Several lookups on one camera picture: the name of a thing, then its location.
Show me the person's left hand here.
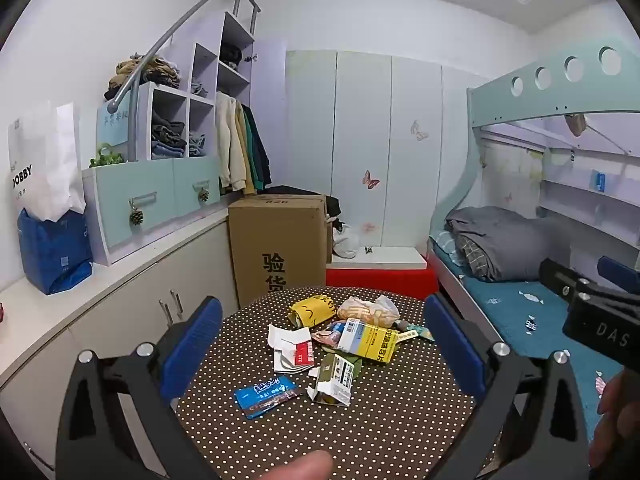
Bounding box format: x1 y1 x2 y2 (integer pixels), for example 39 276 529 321
259 450 334 480

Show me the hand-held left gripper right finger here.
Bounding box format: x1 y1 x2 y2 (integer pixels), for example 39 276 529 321
424 292 591 480

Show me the blue plaid pillow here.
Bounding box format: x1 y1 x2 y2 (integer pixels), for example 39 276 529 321
430 230 469 272

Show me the yellow white medicine box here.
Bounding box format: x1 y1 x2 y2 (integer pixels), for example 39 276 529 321
336 320 399 364

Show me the white plastic bag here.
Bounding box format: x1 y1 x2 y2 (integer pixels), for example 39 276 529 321
332 225 360 260

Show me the blue plastic bag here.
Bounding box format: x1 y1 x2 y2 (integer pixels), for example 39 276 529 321
17 207 95 296

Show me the yellow snack packet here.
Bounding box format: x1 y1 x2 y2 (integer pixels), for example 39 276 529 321
289 295 337 329

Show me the cream hanging hoodie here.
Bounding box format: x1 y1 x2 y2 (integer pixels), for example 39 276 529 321
215 92 249 194

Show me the white red torn carton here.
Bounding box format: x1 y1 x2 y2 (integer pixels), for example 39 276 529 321
267 324 319 374

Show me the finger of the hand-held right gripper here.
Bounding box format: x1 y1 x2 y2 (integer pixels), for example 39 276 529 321
597 255 640 292
539 258 588 306

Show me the small pale snack packet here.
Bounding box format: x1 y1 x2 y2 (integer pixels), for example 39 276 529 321
395 324 436 344

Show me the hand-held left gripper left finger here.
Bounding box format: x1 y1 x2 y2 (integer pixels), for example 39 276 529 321
55 296 223 480

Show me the teal bunk bed frame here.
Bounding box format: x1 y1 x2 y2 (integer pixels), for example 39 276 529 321
426 45 640 361

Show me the brown polka dot table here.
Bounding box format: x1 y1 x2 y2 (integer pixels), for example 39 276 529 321
172 286 496 480

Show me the white wardrobe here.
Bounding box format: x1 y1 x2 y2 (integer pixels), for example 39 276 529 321
285 50 477 252

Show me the grey duvet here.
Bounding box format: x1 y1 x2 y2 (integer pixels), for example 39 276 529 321
444 206 562 282

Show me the narrow teal drawer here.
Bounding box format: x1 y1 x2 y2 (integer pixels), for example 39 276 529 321
172 155 221 212

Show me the wide teal drawer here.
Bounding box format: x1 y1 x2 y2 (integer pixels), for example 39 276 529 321
95 160 179 249

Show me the white paper bag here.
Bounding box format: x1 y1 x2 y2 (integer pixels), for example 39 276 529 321
7 102 87 222

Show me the folded dark clothes stack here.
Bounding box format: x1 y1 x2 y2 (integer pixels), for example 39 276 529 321
150 110 189 159

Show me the teal bed sheet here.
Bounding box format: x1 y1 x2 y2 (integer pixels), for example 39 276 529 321
461 274 627 413

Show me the low white cabinet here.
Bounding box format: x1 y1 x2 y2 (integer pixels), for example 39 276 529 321
0 204 242 466

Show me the red step platform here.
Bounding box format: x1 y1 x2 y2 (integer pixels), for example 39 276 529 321
326 246 440 302

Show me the person's right hand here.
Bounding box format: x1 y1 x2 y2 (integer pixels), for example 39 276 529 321
589 367 640 471

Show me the green white torn carton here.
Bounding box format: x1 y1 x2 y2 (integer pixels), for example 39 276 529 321
306 352 364 407

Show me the pile of olive clothes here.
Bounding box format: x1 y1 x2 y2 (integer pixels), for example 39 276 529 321
103 55 181 101

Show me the pink blue snack wrapper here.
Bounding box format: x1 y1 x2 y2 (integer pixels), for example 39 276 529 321
312 323 347 347

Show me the black cloth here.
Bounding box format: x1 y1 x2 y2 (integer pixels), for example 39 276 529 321
264 186 343 220

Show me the stepped white shelf unit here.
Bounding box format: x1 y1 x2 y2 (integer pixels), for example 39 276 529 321
81 10 262 267

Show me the large cardboard box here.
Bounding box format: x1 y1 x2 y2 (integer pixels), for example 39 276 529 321
228 195 329 309

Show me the clear plastic bag yellow print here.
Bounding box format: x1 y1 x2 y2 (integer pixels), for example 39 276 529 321
337 295 402 332

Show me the green hanging garment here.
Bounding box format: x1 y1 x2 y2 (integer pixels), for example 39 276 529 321
244 105 262 195

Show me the grey metal handrail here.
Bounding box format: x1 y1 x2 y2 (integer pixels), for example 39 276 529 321
107 0 262 162

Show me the green plant ornament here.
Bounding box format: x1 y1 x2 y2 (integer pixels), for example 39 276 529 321
89 142 126 169

